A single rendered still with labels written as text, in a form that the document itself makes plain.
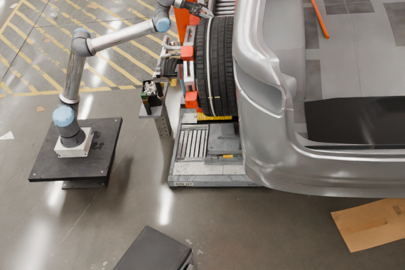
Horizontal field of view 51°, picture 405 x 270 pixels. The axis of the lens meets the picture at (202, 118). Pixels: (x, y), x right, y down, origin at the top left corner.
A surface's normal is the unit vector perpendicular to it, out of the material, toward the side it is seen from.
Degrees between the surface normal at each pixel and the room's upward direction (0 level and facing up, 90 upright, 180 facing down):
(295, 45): 51
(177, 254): 0
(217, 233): 0
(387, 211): 2
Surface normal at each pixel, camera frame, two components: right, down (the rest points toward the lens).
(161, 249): -0.13, -0.71
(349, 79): -0.15, -0.41
